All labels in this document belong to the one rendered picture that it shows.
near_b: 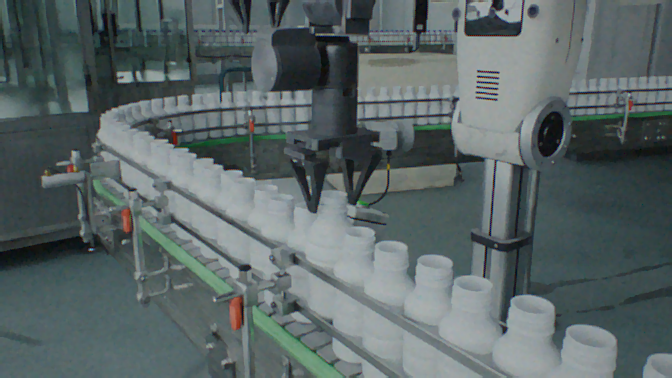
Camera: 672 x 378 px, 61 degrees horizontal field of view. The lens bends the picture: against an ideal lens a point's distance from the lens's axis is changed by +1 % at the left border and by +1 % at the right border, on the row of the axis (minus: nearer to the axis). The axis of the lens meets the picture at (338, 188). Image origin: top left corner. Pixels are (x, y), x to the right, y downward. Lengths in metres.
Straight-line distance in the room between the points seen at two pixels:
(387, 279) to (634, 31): 6.42
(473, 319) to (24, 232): 3.47
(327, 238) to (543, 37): 0.66
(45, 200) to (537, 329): 3.49
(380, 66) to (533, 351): 4.35
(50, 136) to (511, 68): 3.01
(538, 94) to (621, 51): 5.66
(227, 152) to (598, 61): 5.07
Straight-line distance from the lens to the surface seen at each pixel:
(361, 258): 0.66
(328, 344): 0.76
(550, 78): 1.22
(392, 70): 4.84
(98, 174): 1.47
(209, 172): 1.00
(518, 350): 0.53
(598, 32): 6.62
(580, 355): 0.49
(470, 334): 0.55
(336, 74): 0.66
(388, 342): 0.65
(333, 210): 0.70
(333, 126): 0.67
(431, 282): 0.59
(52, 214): 3.85
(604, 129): 3.02
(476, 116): 1.26
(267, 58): 0.63
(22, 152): 3.74
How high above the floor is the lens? 1.40
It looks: 16 degrees down
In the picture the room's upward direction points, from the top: straight up
